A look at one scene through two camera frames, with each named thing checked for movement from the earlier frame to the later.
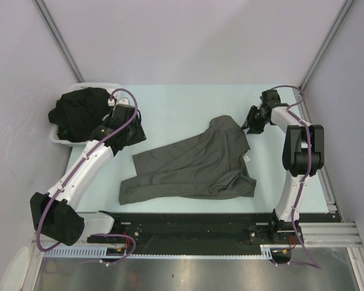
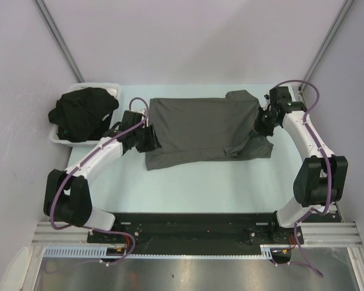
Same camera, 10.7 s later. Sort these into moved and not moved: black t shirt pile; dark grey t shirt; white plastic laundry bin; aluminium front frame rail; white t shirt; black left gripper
Moved: dark grey t shirt; white t shirt; black left gripper
Not moved: black t shirt pile; white plastic laundry bin; aluminium front frame rail
